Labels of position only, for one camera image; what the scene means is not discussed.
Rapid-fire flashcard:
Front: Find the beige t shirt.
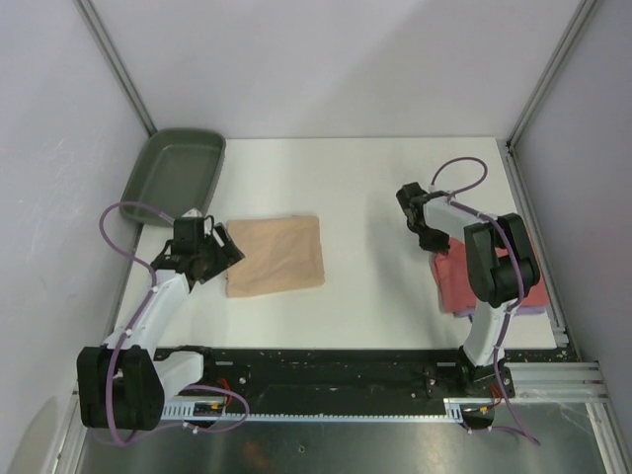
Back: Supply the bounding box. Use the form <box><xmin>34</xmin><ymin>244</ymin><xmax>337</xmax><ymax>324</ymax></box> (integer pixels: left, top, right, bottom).
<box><xmin>226</xmin><ymin>215</ymin><xmax>325</xmax><ymax>298</ymax></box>

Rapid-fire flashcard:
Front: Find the pink t shirt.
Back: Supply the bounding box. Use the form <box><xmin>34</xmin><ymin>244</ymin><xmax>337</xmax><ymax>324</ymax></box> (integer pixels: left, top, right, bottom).
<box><xmin>431</xmin><ymin>238</ymin><xmax>549</xmax><ymax>314</ymax></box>

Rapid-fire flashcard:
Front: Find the lilac t shirt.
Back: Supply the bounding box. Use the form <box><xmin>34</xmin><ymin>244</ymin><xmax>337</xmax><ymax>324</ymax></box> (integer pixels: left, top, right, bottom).
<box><xmin>453</xmin><ymin>306</ymin><xmax>547</xmax><ymax>320</ymax></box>

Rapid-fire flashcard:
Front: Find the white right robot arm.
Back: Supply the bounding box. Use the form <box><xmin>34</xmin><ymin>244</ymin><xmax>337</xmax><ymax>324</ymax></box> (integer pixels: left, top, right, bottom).
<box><xmin>396</xmin><ymin>183</ymin><xmax>540</xmax><ymax>396</ymax></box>

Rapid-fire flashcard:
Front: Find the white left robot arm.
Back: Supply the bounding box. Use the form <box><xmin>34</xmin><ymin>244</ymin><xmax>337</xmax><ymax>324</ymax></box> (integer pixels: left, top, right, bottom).
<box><xmin>76</xmin><ymin>217</ymin><xmax>244</xmax><ymax>431</ymax></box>

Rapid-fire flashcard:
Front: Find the grey plastic tray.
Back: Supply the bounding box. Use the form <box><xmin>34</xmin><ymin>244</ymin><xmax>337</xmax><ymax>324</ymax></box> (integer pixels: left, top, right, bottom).
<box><xmin>119</xmin><ymin>128</ymin><xmax>226</xmax><ymax>227</ymax></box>

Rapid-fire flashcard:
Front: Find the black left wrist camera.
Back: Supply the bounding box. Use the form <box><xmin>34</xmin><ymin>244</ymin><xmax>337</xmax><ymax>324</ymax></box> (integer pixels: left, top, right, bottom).
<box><xmin>172</xmin><ymin>208</ymin><xmax>215</xmax><ymax>254</ymax></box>

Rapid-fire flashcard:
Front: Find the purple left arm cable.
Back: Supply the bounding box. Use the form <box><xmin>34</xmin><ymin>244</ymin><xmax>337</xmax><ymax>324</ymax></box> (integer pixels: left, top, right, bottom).
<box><xmin>100</xmin><ymin>202</ymin><xmax>251</xmax><ymax>446</ymax></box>

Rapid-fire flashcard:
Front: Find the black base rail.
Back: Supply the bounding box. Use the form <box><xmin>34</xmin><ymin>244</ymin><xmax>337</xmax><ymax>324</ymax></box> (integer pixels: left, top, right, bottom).
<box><xmin>101</xmin><ymin>345</ymin><xmax>517</xmax><ymax>416</ymax></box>

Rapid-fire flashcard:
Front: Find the grey slotted cable duct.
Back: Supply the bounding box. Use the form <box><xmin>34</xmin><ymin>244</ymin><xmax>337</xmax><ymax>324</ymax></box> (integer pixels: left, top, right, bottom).
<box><xmin>160</xmin><ymin>398</ymin><xmax>500</xmax><ymax>426</ymax></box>

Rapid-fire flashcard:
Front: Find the right aluminium frame post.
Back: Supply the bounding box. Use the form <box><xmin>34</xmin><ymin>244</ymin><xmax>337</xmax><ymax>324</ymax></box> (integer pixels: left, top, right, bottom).
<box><xmin>506</xmin><ymin>0</ymin><xmax>603</xmax><ymax>150</ymax></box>

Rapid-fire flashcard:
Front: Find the aluminium frame post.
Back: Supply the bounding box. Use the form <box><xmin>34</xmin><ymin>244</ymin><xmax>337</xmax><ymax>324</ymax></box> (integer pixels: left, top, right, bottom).
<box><xmin>73</xmin><ymin>0</ymin><xmax>157</xmax><ymax>137</ymax></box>
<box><xmin>506</xmin><ymin>0</ymin><xmax>603</xmax><ymax>150</ymax></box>

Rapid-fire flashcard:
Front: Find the left aluminium frame post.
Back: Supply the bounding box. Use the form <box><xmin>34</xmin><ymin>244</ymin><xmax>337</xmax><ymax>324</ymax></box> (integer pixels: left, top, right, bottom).
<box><xmin>73</xmin><ymin>0</ymin><xmax>157</xmax><ymax>137</ymax></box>

